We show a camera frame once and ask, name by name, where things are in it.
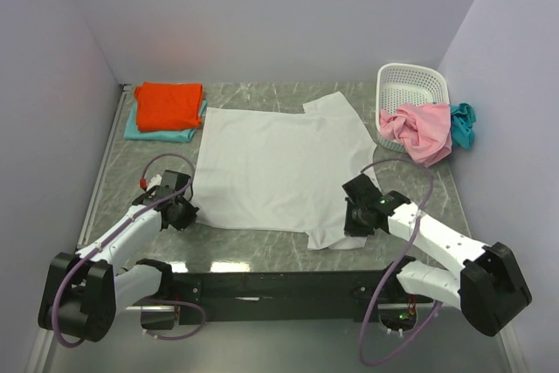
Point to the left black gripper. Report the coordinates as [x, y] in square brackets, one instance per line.
[189, 217]

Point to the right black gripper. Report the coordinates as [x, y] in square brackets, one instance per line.
[352, 230]

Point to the white t shirt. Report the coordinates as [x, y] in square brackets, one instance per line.
[273, 171]

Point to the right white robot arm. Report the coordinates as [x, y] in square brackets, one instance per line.
[484, 282]

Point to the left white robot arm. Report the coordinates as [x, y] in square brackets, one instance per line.
[85, 291]

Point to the folded light blue t shirt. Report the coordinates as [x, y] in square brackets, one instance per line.
[134, 134]

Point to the pink t shirt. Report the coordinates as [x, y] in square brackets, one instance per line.
[424, 131]

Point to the folded orange t shirt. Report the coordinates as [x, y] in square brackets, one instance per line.
[168, 107]

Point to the black base crossbar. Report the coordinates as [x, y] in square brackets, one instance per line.
[283, 296]

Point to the white plastic laundry basket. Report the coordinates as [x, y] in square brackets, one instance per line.
[398, 84]

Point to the teal t shirt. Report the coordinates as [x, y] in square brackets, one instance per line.
[463, 117]

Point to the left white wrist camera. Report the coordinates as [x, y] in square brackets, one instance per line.
[150, 185]

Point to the aluminium frame rail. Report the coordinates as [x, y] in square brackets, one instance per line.
[152, 307]

